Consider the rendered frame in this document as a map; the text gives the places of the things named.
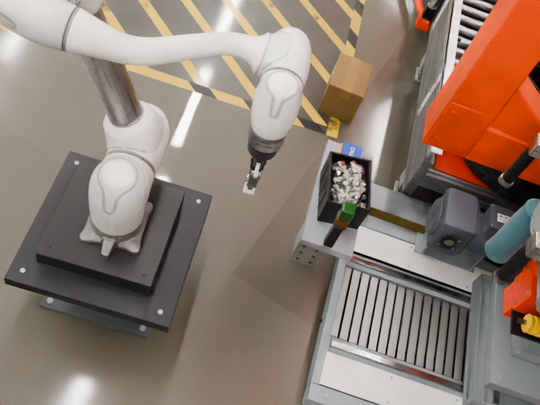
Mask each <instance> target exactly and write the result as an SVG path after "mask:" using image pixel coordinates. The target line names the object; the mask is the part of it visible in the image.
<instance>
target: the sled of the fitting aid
mask: <svg viewBox="0 0 540 405"><path fill-rule="evenodd" d="M493 283H494V280H493V278H492V277H491V276H487V275H485V274H482V273H481V274H480V275H479V276H478V277H477V278H476V279H475V280H474V281H473V283H472V295H471V305H470V315H469V325H468V343H467V353H466V363H465V372H464V390H463V400H462V405H536V404H534V403H530V402H527V401H525V400H522V399H518V398H516V397H513V396H511V395H507V394H504V393H501V392H500V391H495V390H493V389H490V388H488V387H485V386H484V384H485V360H486V347H487V335H488V323H489V298H490V286H491V285H492V284H493Z"/></svg>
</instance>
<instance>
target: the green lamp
mask: <svg viewBox="0 0 540 405"><path fill-rule="evenodd" d="M356 208H357V205H355V204H353V203H351V202H347V201H345V202H344V203H343V204H342V206H341V208H340V211H339V215H338V218H340V219H344V220H346V221H349V222H350V221H351V220H352V219H353V217H354V216H355V212H356Z"/></svg>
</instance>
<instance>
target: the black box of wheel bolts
mask: <svg viewBox="0 0 540 405"><path fill-rule="evenodd" d="M319 183H320V186H319V194H318V195H319V197H318V207H317V221H321V222H325V223H332V224H333V222H334V219H335V216H336V214H337V213H338V211H339V210H340V208H341V206H342V204H343V203H344V202H345V201H347V202H349V203H353V204H355V205H357V208H356V212H355V216H354V217H353V219H352V220H351V221H350V224H349V225H348V227H350V228H353V229H358V228H359V227H360V225H361V224H362V222H363V220H364V219H365V217H366V216H367V215H368V213H369V212H370V200H371V160H368V159H365V158H361V157H355V156H351V155H347V154H343V153H338V152H334V151H330V152H329V156H328V158H327V160H326V162H325V164H324V166H323V168H322V170H321V175H320V182H319Z"/></svg>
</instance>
